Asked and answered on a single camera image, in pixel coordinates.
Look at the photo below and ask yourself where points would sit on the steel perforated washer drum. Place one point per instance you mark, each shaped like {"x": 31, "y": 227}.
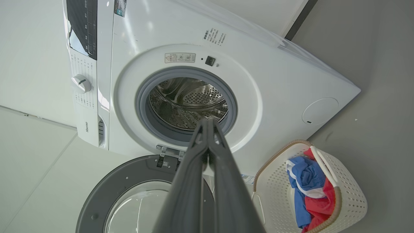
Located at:
{"x": 187, "y": 103}

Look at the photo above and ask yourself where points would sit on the black glossy control panel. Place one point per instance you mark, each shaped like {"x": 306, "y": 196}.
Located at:
{"x": 82, "y": 26}

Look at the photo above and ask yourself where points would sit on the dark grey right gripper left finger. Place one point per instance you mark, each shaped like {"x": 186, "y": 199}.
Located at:
{"x": 184, "y": 194}

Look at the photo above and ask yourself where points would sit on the white round control knob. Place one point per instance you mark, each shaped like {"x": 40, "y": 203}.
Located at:
{"x": 81, "y": 83}

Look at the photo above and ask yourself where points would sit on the rectangular warning sticker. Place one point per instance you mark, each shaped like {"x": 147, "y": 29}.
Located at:
{"x": 180, "y": 58}

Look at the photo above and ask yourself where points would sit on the red garment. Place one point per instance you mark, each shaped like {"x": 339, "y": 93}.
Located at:
{"x": 320, "y": 207}

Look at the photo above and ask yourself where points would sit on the metal door hinge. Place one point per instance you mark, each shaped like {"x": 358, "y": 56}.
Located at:
{"x": 168, "y": 155}

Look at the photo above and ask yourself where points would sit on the white front-load washing machine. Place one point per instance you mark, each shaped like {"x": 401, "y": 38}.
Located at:
{"x": 275, "y": 84}

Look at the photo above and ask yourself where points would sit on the round white filter cover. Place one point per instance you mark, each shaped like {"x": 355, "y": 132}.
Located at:
{"x": 320, "y": 111}

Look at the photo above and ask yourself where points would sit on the white perforated laundry basket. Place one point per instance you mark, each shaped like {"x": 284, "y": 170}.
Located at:
{"x": 349, "y": 194}

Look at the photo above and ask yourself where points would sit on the blue energy label sticker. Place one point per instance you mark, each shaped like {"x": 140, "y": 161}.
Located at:
{"x": 248, "y": 179}

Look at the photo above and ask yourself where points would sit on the grey round washer door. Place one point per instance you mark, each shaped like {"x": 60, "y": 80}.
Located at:
{"x": 106, "y": 194}

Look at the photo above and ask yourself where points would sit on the blue garment with white trim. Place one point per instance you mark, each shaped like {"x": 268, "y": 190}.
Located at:
{"x": 305, "y": 176}

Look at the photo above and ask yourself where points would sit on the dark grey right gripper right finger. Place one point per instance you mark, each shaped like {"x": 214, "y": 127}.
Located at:
{"x": 233, "y": 200}

